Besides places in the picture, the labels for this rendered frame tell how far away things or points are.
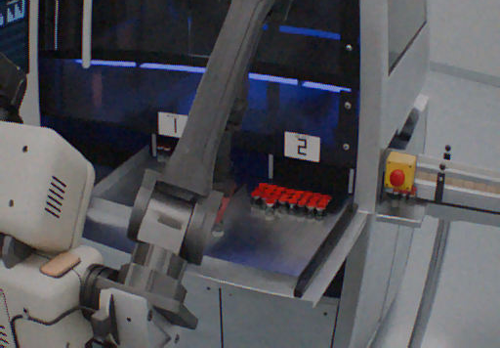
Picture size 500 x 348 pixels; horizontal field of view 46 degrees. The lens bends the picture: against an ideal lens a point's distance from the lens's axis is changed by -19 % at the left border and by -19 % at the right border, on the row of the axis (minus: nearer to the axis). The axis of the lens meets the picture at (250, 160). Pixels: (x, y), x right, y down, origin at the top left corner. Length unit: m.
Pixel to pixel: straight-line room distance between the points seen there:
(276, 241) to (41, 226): 0.85
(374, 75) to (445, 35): 4.68
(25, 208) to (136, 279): 0.16
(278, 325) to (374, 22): 0.92
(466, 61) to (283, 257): 4.92
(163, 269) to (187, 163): 0.14
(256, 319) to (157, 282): 1.20
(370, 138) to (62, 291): 1.00
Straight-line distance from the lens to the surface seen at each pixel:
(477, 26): 6.16
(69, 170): 0.83
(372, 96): 1.57
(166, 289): 0.80
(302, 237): 1.57
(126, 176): 1.85
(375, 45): 1.53
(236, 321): 2.02
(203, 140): 0.87
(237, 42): 0.90
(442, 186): 1.72
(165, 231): 0.83
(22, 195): 0.79
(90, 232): 1.60
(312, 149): 1.66
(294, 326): 1.95
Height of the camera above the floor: 1.67
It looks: 24 degrees down
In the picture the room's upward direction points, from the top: straight up
